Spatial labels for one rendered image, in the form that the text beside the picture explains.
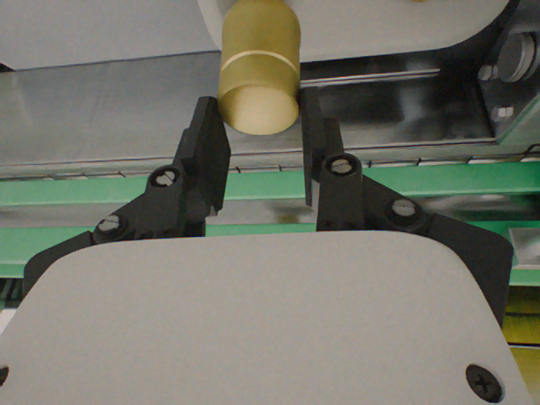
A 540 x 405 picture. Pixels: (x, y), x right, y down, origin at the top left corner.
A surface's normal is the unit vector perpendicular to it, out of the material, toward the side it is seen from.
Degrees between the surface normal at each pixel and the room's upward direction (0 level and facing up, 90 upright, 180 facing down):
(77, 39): 0
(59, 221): 90
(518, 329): 90
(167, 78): 90
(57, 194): 90
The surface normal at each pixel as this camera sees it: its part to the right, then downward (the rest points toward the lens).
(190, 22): -0.04, 0.92
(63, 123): -0.15, -0.40
